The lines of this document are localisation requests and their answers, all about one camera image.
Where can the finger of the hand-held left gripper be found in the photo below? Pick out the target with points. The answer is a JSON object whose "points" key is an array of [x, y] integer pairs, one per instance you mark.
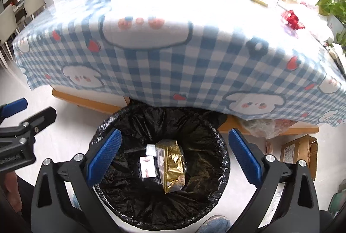
{"points": [[40, 119], [16, 107]]}

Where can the cardboard box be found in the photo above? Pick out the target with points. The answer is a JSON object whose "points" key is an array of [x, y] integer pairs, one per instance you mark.
{"points": [[294, 152]]}

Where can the red mesh net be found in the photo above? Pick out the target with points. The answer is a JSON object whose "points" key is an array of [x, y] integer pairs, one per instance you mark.
{"points": [[291, 18]]}

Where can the blue checked bear tablecloth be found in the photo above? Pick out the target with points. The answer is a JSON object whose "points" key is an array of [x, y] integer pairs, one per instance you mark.
{"points": [[173, 68]]}

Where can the wooden table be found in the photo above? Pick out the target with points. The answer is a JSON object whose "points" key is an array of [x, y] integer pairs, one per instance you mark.
{"points": [[89, 103]]}

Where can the person's left hand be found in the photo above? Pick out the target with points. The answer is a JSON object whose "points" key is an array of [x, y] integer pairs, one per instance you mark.
{"points": [[10, 192]]}

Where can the blue slipper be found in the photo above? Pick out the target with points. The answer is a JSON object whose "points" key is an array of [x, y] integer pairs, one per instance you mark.
{"points": [[216, 223]]}

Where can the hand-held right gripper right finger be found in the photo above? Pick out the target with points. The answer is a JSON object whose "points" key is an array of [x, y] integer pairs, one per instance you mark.
{"points": [[244, 157]]}

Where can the potted green plant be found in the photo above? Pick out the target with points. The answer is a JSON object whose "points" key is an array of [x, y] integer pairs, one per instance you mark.
{"points": [[331, 2]]}

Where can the blue milk carton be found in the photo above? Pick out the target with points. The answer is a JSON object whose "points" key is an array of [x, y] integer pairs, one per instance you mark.
{"points": [[147, 167]]}

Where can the gold foil bag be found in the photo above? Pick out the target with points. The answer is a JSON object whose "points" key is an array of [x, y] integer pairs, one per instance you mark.
{"points": [[173, 168]]}

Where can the crumpled plastic bag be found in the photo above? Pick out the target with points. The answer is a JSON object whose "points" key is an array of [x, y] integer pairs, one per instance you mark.
{"points": [[262, 127]]}

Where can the trash bin with black bag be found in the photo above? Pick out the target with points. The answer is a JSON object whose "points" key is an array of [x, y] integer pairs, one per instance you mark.
{"points": [[129, 195]]}

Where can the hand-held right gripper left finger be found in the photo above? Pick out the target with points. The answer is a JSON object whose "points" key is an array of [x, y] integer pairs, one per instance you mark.
{"points": [[105, 157]]}

